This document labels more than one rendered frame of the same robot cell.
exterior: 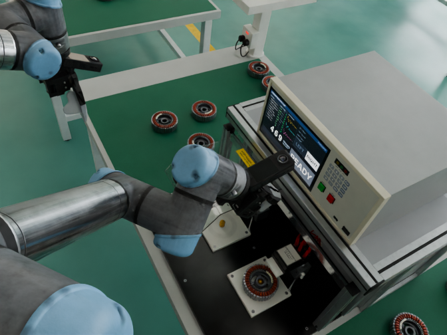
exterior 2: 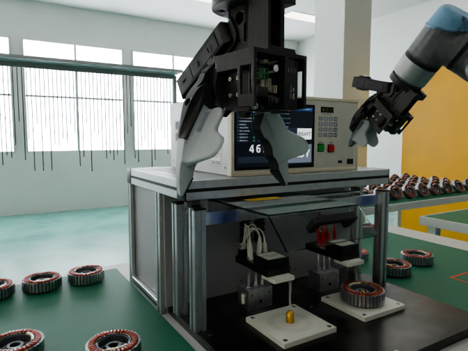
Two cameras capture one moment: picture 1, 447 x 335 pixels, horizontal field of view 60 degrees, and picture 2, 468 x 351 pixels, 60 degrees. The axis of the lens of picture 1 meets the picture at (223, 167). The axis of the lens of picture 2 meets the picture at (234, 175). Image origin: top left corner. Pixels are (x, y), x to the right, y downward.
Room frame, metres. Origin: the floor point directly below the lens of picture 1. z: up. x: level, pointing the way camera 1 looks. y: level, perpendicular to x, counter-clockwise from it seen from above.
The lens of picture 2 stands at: (0.75, 0.89, 1.21)
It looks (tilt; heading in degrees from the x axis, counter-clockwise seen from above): 5 degrees down; 276
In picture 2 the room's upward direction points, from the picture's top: straight up
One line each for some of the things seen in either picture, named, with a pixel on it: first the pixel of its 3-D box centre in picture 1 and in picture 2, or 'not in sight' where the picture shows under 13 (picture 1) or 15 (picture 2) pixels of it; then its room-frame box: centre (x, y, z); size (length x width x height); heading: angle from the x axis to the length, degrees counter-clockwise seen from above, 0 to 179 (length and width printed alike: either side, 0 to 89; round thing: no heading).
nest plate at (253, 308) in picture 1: (259, 285); (361, 302); (0.53, -0.18, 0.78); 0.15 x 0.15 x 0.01; 37
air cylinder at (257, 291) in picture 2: (257, 207); (255, 294); (0.81, -0.15, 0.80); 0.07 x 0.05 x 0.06; 37
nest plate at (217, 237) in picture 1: (221, 225); (290, 324); (0.72, -0.03, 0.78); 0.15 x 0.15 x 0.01; 37
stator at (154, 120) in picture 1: (164, 121); not in sight; (1.19, 0.28, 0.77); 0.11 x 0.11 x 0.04
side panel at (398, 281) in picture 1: (411, 268); not in sight; (0.61, -0.62, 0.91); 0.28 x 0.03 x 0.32; 127
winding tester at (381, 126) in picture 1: (362, 137); (260, 135); (0.81, -0.37, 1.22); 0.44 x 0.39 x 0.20; 37
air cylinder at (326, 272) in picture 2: (296, 263); (323, 278); (0.62, -0.29, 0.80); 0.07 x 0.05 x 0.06; 37
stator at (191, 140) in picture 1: (201, 144); (113, 348); (1.10, 0.11, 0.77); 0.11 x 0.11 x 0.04
